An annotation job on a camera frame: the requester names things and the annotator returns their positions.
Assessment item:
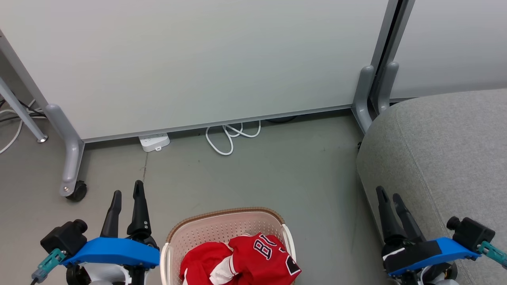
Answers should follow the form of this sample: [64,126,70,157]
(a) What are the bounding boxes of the white looped power cable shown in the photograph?
[205,120,262,156]

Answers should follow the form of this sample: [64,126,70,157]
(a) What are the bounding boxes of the thin white floor cable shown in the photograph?
[0,99,45,155]

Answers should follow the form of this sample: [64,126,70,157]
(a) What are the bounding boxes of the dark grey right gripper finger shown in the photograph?
[392,193,427,243]
[376,186,405,244]

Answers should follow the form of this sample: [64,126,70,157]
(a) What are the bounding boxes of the large white partition panel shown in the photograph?
[0,0,398,144]

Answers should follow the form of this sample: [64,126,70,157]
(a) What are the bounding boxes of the white power strip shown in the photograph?
[139,133,171,152]

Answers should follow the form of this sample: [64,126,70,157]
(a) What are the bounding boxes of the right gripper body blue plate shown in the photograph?
[382,237,482,277]

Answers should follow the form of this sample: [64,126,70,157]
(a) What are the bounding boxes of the black floor cables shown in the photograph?
[0,98,47,123]

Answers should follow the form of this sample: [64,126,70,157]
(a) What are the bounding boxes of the red jersey black number print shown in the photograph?
[210,233,302,285]

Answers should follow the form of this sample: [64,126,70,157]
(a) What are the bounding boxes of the teal left camera connector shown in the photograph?
[32,249,67,284]

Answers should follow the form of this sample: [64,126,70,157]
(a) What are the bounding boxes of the narrow white partition panel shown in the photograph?
[390,0,507,100]

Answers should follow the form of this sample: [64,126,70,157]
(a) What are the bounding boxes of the grey metal table leg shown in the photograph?
[0,77,49,143]

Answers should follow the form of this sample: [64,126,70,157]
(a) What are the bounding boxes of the beige plastic laundry basket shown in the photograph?
[160,207,297,285]

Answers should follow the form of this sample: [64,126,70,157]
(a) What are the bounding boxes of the long grey partition foot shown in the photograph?
[44,104,86,197]

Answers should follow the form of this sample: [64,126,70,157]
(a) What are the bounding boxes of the teal right camera connector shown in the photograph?
[477,241,507,270]

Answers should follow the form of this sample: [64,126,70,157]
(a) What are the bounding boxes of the grey upright partition foot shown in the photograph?
[352,65,375,133]
[377,61,400,115]

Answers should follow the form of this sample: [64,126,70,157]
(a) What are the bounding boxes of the grey fabric sofa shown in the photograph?
[356,88,507,285]

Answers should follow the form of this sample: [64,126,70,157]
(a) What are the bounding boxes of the teal camera connector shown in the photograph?
[32,249,67,284]
[477,241,507,270]

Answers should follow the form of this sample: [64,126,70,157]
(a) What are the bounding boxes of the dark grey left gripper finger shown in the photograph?
[100,190,122,238]
[127,180,153,238]

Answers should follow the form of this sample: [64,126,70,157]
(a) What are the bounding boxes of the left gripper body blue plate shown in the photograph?
[61,234,160,285]

